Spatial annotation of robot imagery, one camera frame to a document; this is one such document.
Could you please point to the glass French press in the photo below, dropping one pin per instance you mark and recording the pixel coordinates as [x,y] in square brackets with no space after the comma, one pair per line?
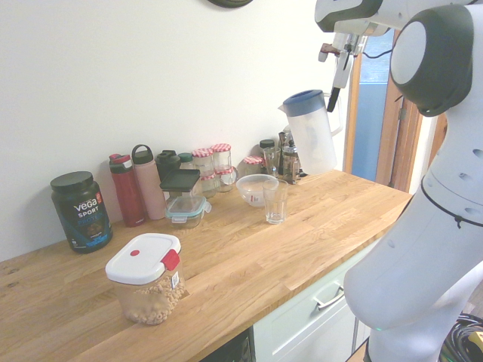
[288,166]

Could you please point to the clear plastic bowl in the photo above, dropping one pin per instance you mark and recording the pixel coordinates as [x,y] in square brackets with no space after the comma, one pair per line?
[249,192]

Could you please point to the small jar red checkered lid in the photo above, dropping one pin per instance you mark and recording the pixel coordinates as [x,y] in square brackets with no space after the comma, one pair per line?
[253,166]

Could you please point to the pink bottle with black cap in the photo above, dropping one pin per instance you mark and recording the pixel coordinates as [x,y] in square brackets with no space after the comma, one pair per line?
[145,177]

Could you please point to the black Vega protein tub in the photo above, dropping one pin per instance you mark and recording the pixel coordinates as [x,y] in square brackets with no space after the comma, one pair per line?
[81,218]

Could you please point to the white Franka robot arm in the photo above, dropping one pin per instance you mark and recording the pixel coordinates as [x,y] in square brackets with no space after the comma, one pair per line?
[415,245]

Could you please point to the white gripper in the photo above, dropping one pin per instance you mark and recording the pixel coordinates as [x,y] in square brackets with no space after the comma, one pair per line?
[343,71]

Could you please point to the clear bottle with green cap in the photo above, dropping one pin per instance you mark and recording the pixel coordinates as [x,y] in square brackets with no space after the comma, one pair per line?
[185,158]

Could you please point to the pale green cabinet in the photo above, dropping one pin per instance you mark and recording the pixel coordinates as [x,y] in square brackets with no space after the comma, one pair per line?
[294,332]

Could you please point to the cereal container with white lid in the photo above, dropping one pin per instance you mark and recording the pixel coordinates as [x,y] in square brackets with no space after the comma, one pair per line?
[143,260]

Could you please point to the dark red water bottle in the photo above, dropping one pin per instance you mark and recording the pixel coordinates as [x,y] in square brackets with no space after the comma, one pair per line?
[126,196]

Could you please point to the glass container with teal clips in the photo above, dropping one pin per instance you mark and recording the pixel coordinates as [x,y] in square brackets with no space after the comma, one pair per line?
[185,211]

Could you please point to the translucent pitcher with blue lid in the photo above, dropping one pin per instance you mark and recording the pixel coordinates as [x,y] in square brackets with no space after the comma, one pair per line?
[313,143]

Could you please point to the clear ribbed drinking glass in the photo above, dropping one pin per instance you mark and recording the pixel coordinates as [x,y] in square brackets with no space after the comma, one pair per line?
[276,211]

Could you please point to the black shaker bottle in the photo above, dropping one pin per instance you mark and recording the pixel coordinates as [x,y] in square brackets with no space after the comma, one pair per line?
[168,162]

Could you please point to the black glass-front appliance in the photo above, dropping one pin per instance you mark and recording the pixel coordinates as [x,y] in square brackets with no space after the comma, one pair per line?
[230,348]

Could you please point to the jar with black lid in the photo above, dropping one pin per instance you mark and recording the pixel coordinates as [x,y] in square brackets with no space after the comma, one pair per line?
[266,144]

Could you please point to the black wall clock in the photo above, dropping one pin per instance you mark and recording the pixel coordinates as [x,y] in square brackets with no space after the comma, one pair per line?
[230,2]

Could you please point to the wooden door frame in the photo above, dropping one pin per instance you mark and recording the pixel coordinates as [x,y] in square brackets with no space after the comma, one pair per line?
[400,151]

